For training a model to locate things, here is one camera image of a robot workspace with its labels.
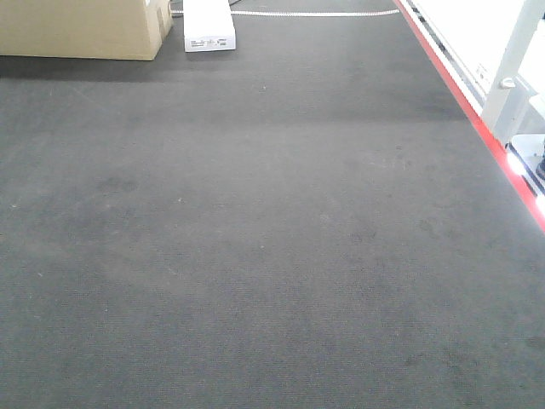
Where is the white machine post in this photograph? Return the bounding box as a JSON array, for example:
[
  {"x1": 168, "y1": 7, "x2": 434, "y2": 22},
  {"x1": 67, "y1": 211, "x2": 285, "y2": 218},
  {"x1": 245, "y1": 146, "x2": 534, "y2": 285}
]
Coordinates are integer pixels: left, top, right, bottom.
[{"x1": 480, "y1": 0, "x2": 544, "y2": 147}]

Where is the red conveyor frame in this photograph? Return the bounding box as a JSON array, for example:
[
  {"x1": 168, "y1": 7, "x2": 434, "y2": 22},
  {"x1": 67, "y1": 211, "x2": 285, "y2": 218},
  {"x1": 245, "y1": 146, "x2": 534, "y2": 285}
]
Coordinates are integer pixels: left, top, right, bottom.
[{"x1": 394, "y1": 1, "x2": 544, "y2": 232}]

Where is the white flat box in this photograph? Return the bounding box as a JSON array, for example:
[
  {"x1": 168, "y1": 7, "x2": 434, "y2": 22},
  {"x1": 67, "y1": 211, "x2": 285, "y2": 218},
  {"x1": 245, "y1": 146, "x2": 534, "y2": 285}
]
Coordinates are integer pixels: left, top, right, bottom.
[{"x1": 182, "y1": 0, "x2": 237, "y2": 53}]

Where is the cardboard box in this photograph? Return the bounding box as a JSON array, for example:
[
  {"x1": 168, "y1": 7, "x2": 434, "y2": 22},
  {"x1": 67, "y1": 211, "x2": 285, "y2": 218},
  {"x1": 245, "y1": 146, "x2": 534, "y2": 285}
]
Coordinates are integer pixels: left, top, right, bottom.
[{"x1": 1, "y1": 0, "x2": 173, "y2": 60}]

